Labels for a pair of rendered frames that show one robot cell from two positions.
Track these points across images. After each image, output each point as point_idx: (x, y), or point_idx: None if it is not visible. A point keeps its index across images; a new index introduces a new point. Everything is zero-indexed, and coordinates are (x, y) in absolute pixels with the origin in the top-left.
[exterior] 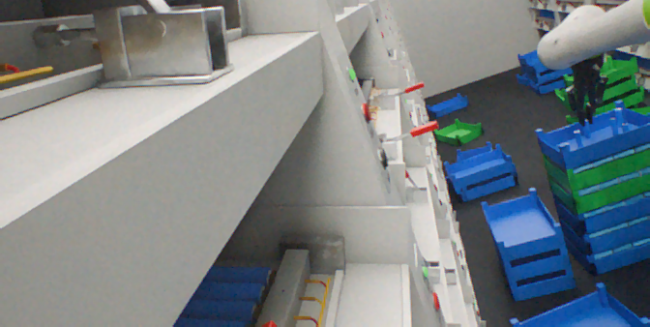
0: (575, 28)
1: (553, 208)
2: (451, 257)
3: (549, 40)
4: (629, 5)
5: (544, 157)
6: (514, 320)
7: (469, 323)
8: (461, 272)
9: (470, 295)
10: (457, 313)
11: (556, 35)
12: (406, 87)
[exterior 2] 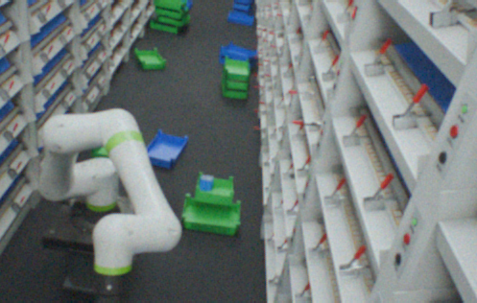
0: (158, 193)
1: None
2: (288, 230)
3: (173, 213)
4: (143, 151)
5: None
6: None
7: (280, 268)
8: (281, 272)
9: (277, 280)
10: (287, 198)
11: (167, 208)
12: (301, 123)
